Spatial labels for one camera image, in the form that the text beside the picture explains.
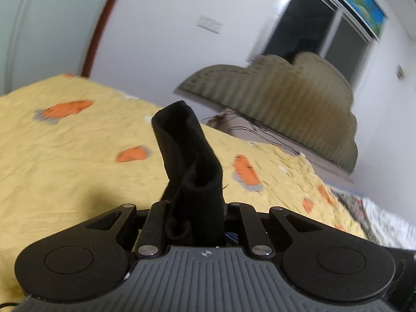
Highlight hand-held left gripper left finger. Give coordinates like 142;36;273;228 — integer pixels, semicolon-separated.
84;200;178;258

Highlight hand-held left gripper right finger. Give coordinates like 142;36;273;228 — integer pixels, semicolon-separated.
227;202;339;258

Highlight black pants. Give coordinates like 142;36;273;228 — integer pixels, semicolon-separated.
152;101;226;246

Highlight black white striped cloth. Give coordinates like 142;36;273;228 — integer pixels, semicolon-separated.
331;190;416;251

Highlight yellow printed blanket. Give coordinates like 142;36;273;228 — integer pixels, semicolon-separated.
0;73;368;306

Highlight patterned pillow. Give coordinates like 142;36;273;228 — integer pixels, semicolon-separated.
203;110;254;137

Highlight olive padded headboard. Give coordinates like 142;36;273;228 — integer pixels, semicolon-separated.
174;52;358;173

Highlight window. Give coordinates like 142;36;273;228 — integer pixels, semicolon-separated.
249;0;378;87

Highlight flowered wardrobe sliding door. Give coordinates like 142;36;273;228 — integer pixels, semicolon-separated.
0;0;121;96

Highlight brown wooden wardrobe frame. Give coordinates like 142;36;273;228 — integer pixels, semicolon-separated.
81;0;131;78

